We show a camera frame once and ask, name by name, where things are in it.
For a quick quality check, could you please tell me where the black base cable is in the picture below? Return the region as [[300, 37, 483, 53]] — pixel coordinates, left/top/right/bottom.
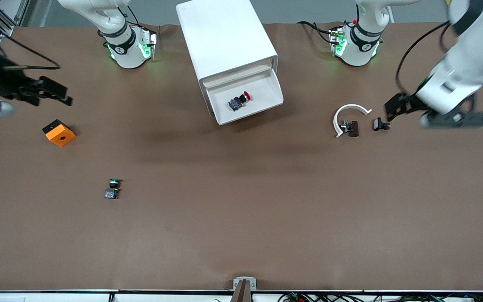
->
[[298, 21, 335, 44]]

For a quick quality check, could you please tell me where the green push button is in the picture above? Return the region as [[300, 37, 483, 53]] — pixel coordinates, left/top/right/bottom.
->
[[104, 178, 122, 200]]

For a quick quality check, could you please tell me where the white drawer cabinet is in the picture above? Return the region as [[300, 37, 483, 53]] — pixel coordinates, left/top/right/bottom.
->
[[176, 0, 278, 125]]

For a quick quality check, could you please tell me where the white plastic drawer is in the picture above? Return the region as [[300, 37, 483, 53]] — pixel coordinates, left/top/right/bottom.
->
[[203, 67, 284, 126], [202, 60, 273, 88]]

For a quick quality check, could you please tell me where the white curved plastic piece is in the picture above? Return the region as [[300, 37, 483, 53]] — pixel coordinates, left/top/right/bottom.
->
[[334, 104, 373, 138]]

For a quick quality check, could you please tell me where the brown table cover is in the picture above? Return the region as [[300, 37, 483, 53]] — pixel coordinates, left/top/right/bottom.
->
[[0, 22, 483, 292]]

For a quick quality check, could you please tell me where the white table edge rail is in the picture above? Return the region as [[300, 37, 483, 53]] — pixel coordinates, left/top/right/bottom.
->
[[0, 289, 483, 302]]

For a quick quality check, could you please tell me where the aluminium profile frame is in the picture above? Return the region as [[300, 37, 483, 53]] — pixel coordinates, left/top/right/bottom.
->
[[0, 0, 30, 37]]

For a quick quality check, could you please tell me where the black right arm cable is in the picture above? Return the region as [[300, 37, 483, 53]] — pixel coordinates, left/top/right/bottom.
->
[[0, 13, 62, 71]]

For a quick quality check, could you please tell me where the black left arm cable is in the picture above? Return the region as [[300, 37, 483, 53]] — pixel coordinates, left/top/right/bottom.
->
[[396, 21, 460, 95]]

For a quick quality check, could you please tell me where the orange black button box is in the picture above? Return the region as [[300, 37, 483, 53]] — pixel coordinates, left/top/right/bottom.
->
[[42, 119, 76, 147]]

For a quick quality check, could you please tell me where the red push button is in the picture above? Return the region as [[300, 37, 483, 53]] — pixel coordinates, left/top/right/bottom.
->
[[229, 90, 252, 112]]

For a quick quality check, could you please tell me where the grey metal bracket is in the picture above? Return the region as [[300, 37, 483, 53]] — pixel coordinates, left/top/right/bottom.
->
[[233, 277, 257, 291]]

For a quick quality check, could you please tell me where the brown post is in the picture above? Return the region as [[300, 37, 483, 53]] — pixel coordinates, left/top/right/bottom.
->
[[230, 280, 252, 302]]

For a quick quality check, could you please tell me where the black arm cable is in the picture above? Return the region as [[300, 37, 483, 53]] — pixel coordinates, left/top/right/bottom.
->
[[396, 21, 460, 95], [0, 13, 62, 71]]

